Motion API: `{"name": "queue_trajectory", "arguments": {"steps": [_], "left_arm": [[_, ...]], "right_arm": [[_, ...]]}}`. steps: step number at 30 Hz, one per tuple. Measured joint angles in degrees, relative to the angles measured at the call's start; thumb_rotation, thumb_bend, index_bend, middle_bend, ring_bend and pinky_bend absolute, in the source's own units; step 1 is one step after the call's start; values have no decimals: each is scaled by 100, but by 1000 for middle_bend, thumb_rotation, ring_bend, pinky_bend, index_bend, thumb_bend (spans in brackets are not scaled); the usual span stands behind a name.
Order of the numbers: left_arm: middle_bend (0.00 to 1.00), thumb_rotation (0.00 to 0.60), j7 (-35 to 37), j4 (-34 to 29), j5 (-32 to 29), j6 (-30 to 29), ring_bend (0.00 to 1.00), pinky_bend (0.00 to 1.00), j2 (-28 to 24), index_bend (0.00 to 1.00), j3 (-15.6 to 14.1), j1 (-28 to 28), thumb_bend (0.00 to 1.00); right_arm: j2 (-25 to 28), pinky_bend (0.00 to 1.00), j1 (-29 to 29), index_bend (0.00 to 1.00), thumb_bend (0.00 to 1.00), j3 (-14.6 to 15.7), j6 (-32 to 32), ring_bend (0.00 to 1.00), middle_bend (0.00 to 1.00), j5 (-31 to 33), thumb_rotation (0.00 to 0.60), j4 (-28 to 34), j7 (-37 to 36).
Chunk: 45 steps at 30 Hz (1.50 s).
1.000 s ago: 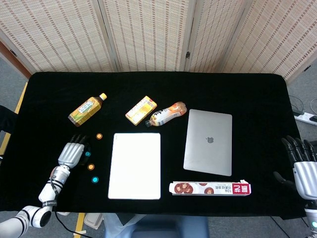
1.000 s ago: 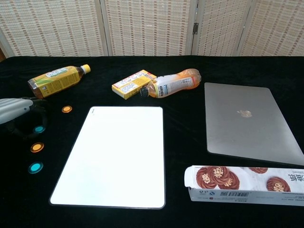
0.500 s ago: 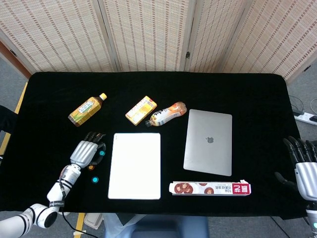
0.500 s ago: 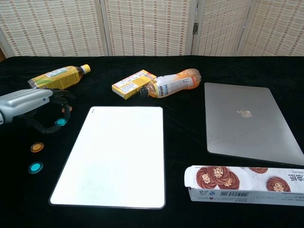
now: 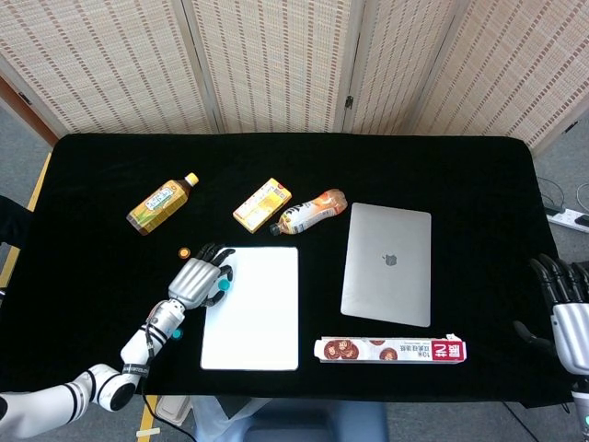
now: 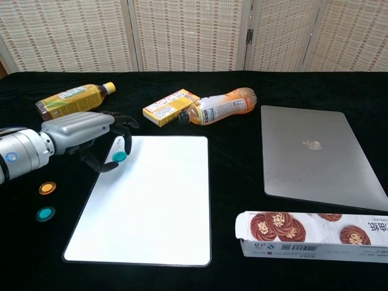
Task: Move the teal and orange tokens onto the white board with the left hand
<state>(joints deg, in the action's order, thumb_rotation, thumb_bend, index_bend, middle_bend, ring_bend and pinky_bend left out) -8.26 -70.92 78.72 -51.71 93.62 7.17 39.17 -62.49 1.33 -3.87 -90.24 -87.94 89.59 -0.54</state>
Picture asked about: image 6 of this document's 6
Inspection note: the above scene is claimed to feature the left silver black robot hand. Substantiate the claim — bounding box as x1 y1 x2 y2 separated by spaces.
40 110 141 174

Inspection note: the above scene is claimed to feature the orange disc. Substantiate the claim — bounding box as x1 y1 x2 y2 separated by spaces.
38 181 57 196

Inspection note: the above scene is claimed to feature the white board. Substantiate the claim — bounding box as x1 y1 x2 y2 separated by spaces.
62 135 212 268

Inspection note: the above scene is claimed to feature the tea bottle yellow cap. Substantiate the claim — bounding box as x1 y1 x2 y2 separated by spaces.
35 81 117 122

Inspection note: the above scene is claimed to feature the yellow drink carton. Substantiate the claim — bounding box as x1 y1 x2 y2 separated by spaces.
142 88 201 127

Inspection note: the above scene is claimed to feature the woven bamboo folding screen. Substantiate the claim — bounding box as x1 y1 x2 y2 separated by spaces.
0 0 388 73

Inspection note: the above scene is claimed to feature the orange drink bottle black cap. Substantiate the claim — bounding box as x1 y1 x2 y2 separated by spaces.
178 87 258 125

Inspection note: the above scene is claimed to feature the black velvet tablecloth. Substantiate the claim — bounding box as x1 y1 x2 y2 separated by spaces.
0 71 388 291

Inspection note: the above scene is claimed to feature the silver closed laptop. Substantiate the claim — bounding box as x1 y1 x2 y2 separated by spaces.
260 104 388 212

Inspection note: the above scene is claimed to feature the baking paper box cookie print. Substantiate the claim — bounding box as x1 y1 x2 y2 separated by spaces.
234 211 388 264

